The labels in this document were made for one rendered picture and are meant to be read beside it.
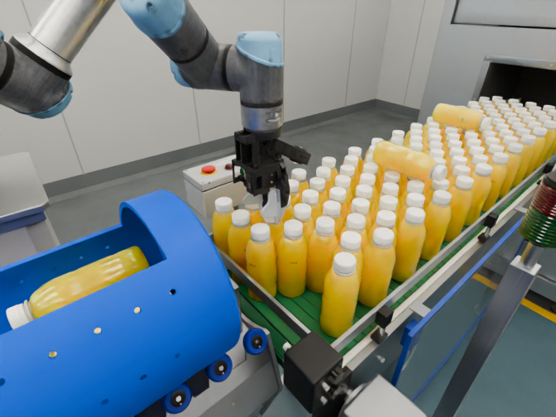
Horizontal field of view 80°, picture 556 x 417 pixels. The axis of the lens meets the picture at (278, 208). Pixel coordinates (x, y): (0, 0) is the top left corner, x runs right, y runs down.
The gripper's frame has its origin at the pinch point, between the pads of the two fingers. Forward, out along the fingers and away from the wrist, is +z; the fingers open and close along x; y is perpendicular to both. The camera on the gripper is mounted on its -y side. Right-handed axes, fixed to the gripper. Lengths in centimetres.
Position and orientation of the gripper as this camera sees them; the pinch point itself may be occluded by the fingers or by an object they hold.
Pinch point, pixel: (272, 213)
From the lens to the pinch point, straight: 72.3
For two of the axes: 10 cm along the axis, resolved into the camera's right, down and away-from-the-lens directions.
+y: -7.6, 3.5, -5.4
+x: 6.5, 4.1, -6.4
